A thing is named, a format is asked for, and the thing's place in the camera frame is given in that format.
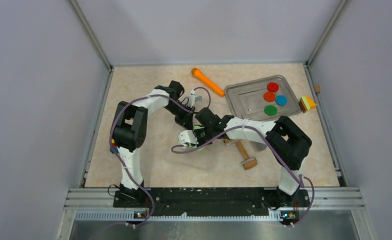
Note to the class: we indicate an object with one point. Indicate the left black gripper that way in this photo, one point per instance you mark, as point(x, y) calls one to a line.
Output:
point(186, 121)

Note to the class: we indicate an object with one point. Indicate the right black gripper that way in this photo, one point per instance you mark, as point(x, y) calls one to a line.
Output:
point(196, 132)

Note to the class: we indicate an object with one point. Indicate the wooden double-ended roller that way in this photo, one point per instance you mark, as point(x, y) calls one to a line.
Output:
point(248, 162)

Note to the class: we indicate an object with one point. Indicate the green dough lump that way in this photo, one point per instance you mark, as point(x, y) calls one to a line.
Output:
point(200, 135)

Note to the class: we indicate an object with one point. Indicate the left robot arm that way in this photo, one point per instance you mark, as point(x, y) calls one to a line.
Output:
point(129, 129)

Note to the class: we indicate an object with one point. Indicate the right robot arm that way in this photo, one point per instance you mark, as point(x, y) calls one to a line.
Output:
point(287, 142)

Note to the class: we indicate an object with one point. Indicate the green dough disc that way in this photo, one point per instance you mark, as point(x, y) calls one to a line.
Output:
point(270, 110)

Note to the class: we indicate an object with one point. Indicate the orange dough disc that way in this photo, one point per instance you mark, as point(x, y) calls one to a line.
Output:
point(269, 96)

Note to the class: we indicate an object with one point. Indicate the red dough disc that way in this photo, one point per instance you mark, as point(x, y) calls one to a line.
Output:
point(273, 87)

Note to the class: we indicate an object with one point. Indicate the blue dough disc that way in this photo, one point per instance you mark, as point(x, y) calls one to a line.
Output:
point(281, 100)

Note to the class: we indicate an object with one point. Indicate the orange plastic rolling pin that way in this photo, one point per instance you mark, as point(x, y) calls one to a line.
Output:
point(198, 74)

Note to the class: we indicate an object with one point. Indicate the stainless steel tray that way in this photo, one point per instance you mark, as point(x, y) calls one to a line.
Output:
point(246, 101)

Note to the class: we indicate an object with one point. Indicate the yellow red blue toy brick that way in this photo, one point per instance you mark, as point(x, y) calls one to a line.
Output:
point(113, 147)

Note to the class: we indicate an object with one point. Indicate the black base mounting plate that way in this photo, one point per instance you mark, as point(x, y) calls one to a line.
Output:
point(212, 202)

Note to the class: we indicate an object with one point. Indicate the orange yellow foam block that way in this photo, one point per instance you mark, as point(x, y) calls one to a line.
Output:
point(306, 104)

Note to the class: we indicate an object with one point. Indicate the small wooden block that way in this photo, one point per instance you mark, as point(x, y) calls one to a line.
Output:
point(317, 88)

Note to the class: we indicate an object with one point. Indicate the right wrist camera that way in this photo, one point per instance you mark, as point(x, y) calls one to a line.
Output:
point(187, 138)

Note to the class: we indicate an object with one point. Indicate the metal scraper wooden handle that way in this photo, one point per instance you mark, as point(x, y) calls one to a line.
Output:
point(258, 147)

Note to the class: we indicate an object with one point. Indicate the aluminium frame rail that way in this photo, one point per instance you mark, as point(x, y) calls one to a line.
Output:
point(97, 204)

